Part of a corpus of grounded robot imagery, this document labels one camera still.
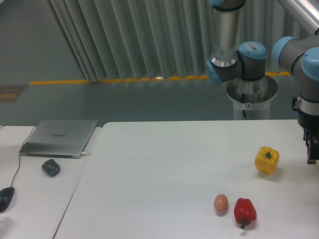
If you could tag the red bell pepper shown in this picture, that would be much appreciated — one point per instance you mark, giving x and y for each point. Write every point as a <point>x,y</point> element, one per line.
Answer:
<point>244,212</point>

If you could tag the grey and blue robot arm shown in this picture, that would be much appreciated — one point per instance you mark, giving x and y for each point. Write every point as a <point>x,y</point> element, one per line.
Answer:
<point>243,67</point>

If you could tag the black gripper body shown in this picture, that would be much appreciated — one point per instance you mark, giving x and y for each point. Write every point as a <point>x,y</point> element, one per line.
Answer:
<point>308,116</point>

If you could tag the silver closed laptop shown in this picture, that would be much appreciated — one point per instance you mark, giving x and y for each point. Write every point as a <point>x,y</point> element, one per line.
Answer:
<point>59,138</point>

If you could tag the silver metal rail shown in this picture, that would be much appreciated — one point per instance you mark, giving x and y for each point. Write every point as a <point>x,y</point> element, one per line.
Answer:
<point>304,12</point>

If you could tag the black computer mouse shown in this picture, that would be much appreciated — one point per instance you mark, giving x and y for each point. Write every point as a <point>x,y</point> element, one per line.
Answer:
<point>6,196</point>

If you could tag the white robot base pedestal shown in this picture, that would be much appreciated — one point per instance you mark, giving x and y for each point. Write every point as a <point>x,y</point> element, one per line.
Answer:
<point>251,100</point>

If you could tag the small black device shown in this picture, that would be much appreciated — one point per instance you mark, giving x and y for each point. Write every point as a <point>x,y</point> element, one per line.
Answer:
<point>51,168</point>

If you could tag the yellow bell pepper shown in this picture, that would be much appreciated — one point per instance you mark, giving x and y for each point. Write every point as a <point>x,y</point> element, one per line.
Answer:
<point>267,159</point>

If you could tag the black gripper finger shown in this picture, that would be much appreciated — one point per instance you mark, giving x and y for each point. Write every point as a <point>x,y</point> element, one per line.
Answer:
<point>313,149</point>

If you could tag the brown egg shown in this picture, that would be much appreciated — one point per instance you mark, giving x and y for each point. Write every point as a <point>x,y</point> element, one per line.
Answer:
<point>221,203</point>

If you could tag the grey pleated curtain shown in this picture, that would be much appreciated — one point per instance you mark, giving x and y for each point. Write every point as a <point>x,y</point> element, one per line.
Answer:
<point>123,39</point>

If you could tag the white laptop plug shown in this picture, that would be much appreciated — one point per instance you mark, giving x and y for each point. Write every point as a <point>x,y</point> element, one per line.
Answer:
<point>85,153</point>

